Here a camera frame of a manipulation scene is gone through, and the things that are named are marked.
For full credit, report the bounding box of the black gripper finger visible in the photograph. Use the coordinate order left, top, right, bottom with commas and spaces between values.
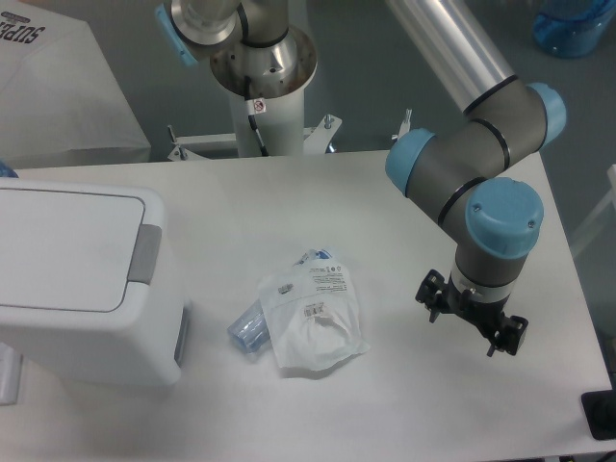
415, 269, 452, 323
479, 313, 528, 357

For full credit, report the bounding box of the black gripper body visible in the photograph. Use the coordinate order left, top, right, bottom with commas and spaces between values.
445, 270, 510, 340

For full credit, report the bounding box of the white push-lid trash can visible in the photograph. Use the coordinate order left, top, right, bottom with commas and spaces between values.
1, 178, 188, 386

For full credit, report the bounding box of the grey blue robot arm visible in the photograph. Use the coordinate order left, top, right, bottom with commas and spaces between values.
154, 1, 567, 355

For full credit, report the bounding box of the black device at table edge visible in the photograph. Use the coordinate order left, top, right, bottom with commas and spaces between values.
581, 390, 615, 441

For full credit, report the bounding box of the white torn medical pouch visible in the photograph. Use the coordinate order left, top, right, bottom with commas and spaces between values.
258, 259, 370, 372

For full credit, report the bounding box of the white rack at right edge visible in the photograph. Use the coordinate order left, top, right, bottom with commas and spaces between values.
570, 165, 615, 259

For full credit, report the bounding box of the blue transparent water bottle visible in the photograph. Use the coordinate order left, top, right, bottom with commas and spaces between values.
531, 1, 615, 59

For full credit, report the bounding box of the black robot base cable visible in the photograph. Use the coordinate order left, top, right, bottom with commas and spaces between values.
243, 75, 270, 158

